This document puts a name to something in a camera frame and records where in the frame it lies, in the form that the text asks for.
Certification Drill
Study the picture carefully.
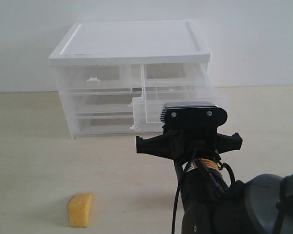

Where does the clear middle wide drawer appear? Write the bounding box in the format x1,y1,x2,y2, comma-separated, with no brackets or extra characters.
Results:
73,92,142,115

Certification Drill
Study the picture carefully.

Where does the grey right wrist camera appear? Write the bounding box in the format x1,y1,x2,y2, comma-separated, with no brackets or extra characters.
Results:
160,101,228,128

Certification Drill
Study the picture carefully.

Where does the white plastic drawer cabinet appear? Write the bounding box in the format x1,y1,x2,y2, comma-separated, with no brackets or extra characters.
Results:
49,19,211,138

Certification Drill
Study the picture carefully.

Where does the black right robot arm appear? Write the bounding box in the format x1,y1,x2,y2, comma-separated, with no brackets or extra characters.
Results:
136,125,293,234

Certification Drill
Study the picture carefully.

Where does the clear wide drawer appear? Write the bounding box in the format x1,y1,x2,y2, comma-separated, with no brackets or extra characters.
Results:
72,116,163,138
73,92,142,115

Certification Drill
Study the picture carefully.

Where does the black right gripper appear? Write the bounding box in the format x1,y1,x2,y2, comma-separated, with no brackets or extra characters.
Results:
135,122,243,161

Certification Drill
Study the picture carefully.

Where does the clear bottom wide drawer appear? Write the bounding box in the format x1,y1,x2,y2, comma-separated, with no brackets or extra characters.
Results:
72,116,163,138

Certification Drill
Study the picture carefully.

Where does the yellow cheese wedge sponge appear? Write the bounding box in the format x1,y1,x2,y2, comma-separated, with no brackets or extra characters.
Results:
67,193,92,228

